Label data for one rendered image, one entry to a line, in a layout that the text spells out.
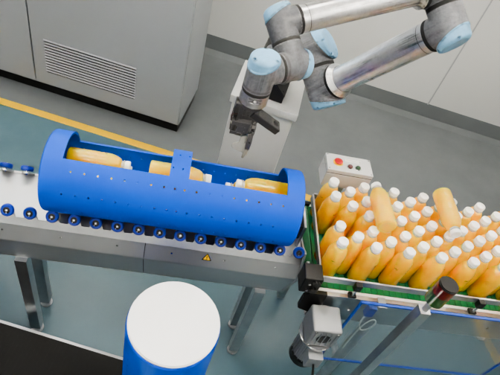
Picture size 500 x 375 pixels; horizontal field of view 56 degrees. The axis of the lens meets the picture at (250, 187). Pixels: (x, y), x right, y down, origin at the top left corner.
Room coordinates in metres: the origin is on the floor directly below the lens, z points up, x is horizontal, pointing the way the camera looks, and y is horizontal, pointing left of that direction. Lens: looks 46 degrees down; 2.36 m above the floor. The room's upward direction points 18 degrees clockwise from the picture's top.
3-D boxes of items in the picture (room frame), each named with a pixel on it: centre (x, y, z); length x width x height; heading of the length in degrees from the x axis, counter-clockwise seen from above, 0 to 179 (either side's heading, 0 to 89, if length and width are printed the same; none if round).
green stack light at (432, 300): (0.96, -0.68, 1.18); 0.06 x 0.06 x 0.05
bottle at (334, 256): (1.12, -0.38, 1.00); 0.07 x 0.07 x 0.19
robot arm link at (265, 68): (1.22, 0.07, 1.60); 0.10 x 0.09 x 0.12; 135
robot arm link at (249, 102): (1.21, 0.08, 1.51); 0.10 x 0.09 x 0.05; 12
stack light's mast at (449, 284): (0.96, -0.68, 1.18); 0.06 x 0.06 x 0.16
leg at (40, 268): (1.07, 0.81, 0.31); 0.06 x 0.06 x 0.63; 12
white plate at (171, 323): (0.67, 0.09, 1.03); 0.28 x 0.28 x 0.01
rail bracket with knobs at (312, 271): (1.04, -0.31, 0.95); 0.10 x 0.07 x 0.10; 12
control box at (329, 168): (1.55, -0.37, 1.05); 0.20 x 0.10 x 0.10; 102
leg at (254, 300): (1.14, -0.18, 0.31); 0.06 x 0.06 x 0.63; 12
